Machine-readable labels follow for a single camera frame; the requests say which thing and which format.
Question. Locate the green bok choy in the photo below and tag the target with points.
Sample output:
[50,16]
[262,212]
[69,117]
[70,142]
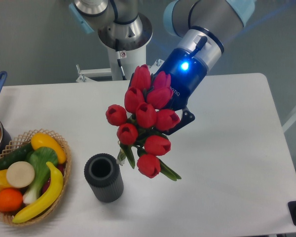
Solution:
[38,160]

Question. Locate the woven wicker basket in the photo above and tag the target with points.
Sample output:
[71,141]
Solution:
[22,140]

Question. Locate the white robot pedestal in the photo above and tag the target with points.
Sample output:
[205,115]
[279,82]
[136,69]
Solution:
[122,65]

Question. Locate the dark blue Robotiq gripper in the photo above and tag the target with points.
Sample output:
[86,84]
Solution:
[186,74]

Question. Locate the red tulip bouquet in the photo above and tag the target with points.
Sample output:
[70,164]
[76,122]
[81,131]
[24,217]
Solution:
[141,122]

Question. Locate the yellow squash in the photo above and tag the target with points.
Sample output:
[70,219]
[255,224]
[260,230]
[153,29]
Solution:
[44,140]

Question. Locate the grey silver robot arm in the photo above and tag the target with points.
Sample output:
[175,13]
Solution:
[204,26]

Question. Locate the dark grey ribbed vase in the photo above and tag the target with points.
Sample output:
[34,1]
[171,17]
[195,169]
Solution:
[102,173]

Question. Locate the red fruit in basket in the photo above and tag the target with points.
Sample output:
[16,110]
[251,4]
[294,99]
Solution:
[61,167]

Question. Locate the yellow banana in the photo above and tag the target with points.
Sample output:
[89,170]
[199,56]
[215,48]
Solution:
[46,200]

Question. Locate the green cucumber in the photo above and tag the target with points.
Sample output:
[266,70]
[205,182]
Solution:
[17,155]

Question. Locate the orange fruit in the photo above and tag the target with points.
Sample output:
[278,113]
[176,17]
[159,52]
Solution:
[10,200]

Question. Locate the beige round disc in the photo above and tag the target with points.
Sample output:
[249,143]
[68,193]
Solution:
[20,174]

